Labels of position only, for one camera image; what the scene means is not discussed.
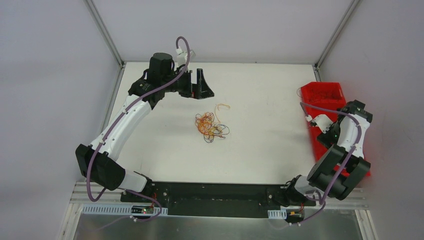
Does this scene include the orange multicolour wire bundle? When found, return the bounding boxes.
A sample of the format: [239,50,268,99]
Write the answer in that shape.
[194,103,231,144]

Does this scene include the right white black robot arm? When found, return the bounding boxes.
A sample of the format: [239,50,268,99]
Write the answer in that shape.
[282,100,373,207]

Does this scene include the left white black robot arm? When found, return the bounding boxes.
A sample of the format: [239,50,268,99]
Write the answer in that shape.
[75,51,215,203]

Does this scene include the red plastic bin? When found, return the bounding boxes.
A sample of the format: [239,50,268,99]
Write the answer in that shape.
[300,82,373,164]

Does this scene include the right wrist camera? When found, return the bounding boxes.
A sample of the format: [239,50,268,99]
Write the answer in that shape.
[305,114,333,134]

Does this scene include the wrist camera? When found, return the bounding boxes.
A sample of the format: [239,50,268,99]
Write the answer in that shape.
[305,114,333,134]
[176,47,196,67]

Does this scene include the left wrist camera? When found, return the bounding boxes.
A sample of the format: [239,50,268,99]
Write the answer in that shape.
[176,47,196,67]

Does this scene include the right white cable duct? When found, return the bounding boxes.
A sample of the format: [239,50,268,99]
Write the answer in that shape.
[267,209,287,220]

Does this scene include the white cable duct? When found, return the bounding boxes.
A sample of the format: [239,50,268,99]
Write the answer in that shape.
[81,204,168,217]
[267,209,287,220]

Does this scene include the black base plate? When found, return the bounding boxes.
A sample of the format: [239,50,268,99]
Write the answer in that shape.
[120,181,316,218]

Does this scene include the aluminium frame rail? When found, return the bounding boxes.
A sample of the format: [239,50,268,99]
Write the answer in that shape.
[70,181,369,210]

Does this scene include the left white cable duct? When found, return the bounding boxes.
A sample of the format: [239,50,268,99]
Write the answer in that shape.
[81,204,168,217]

